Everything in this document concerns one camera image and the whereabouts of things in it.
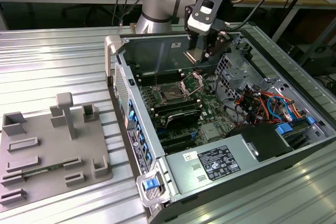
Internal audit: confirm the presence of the blue case latch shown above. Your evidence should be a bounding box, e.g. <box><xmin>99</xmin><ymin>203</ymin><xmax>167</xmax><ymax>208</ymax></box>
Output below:
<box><xmin>143</xmin><ymin>179</ymin><xmax>161</xmax><ymax>190</ymax></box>

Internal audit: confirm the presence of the orange wire bundle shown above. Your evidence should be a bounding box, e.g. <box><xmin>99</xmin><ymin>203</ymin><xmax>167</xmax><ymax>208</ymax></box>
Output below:
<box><xmin>258</xmin><ymin>91</ymin><xmax>302</xmax><ymax>119</ymax></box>

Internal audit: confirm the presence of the open PC case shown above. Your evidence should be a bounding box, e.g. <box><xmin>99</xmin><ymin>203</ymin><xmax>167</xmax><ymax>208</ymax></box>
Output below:
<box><xmin>104</xmin><ymin>28</ymin><xmax>336</xmax><ymax>224</ymax></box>

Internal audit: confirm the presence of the CPU plate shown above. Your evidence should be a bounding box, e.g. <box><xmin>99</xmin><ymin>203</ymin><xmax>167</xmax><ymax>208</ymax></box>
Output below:
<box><xmin>183</xmin><ymin>48</ymin><xmax>208</xmax><ymax>65</ymax></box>

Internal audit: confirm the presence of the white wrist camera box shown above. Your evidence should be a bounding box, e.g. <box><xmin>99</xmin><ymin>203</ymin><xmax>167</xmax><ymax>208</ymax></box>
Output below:
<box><xmin>186</xmin><ymin>0</ymin><xmax>224</xmax><ymax>36</ymax></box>

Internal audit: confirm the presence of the grey parts rack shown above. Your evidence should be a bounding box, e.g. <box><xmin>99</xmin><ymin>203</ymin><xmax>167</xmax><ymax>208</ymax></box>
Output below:
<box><xmin>0</xmin><ymin>92</ymin><xmax>114</xmax><ymax>210</ymax></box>

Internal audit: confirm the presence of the grey power supply unit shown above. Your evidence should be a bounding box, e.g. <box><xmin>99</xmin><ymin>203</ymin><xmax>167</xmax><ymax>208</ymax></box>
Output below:
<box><xmin>164</xmin><ymin>133</ymin><xmax>263</xmax><ymax>196</ymax></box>

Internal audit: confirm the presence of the blue wire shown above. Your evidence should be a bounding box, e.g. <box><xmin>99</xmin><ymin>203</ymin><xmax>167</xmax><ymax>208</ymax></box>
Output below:
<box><xmin>267</xmin><ymin>95</ymin><xmax>294</xmax><ymax>123</ymax></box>

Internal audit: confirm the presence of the metal socket cover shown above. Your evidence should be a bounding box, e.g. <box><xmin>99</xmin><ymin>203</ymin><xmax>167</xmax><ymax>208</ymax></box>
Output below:
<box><xmin>179</xmin><ymin>72</ymin><xmax>205</xmax><ymax>97</ymax></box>

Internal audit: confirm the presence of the black office chair base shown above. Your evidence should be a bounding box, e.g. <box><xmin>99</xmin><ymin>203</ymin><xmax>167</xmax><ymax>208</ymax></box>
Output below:
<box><xmin>61</xmin><ymin>3</ymin><xmax>116</xmax><ymax>27</ymax></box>

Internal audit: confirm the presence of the grey camera cable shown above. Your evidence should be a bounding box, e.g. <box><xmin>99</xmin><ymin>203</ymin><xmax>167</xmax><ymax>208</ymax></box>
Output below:
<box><xmin>225</xmin><ymin>0</ymin><xmax>292</xmax><ymax>32</ymax></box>

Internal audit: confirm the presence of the black installed RAM module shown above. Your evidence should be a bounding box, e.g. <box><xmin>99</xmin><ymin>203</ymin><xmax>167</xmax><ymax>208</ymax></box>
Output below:
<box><xmin>152</xmin><ymin>97</ymin><xmax>202</xmax><ymax>116</ymax></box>

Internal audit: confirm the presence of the green RAM stick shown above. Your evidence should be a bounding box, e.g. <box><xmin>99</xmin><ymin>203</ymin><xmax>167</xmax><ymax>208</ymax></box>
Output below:
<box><xmin>22</xmin><ymin>163</ymin><xmax>65</xmax><ymax>176</ymax></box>

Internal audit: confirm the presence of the green motherboard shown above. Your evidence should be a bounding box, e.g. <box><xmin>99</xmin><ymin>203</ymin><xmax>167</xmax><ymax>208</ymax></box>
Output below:
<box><xmin>136</xmin><ymin>68</ymin><xmax>237</xmax><ymax>155</ymax></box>

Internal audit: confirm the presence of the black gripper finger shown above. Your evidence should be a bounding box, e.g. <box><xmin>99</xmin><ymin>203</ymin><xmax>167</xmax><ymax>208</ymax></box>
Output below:
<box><xmin>201</xmin><ymin>30</ymin><xmax>229</xmax><ymax>64</ymax></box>
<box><xmin>187</xmin><ymin>31</ymin><xmax>201</xmax><ymax>52</ymax></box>

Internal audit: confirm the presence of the black fan shroud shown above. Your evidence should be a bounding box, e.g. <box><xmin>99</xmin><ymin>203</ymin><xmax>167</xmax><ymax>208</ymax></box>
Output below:
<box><xmin>227</xmin><ymin>123</ymin><xmax>295</xmax><ymax>163</ymax></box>

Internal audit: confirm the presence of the silver chipset heatsink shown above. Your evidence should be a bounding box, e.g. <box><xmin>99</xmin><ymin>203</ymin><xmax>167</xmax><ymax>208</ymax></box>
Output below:
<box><xmin>202</xmin><ymin>123</ymin><xmax>224</xmax><ymax>141</ymax></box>

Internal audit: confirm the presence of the perforated metal drive cage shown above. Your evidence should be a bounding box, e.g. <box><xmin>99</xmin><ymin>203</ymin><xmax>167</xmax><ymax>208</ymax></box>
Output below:
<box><xmin>214</xmin><ymin>52</ymin><xmax>266</xmax><ymax>104</ymax></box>

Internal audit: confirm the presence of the CPU socket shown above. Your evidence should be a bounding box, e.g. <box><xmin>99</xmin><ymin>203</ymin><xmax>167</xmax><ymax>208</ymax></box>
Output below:
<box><xmin>156</xmin><ymin>82</ymin><xmax>190</xmax><ymax>104</ymax></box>

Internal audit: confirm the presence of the black graphics card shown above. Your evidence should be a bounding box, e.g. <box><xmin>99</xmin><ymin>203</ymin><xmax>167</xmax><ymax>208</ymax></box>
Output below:
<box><xmin>165</xmin><ymin>110</ymin><xmax>203</xmax><ymax>130</ymax></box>

